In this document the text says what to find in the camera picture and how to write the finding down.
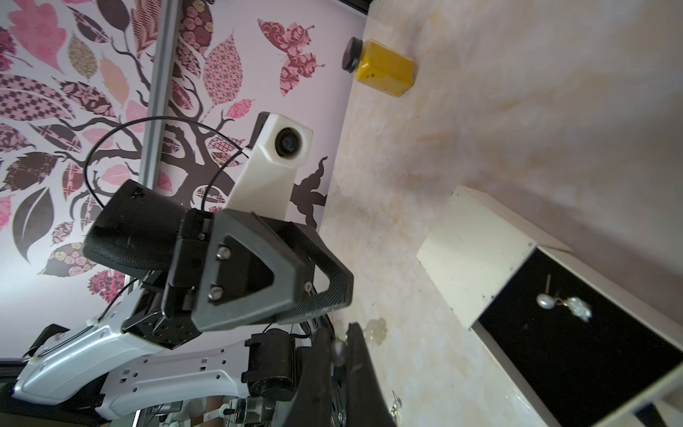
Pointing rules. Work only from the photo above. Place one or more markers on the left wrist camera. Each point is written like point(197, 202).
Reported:
point(280, 147)

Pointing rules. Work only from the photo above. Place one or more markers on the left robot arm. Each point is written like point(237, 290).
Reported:
point(101, 373)

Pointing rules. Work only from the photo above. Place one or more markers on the aluminium rail left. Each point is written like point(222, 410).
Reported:
point(160, 87)

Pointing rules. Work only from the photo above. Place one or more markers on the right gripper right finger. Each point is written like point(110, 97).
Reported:
point(365, 404)

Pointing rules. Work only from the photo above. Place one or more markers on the yellow spice jar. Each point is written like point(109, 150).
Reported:
point(377, 66)

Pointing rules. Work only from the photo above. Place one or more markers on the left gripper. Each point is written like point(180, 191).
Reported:
point(253, 269)

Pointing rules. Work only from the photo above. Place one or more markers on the crystal earring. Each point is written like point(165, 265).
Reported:
point(579, 308)

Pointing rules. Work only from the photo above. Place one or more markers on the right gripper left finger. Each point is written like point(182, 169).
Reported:
point(317, 401)

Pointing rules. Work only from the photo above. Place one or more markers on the pearl earring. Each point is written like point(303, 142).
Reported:
point(548, 300)

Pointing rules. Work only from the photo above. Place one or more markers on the small earring near rail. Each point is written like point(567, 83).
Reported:
point(395, 409)

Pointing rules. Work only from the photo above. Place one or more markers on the cream drawer jewelry box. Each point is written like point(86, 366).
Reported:
point(490, 263)

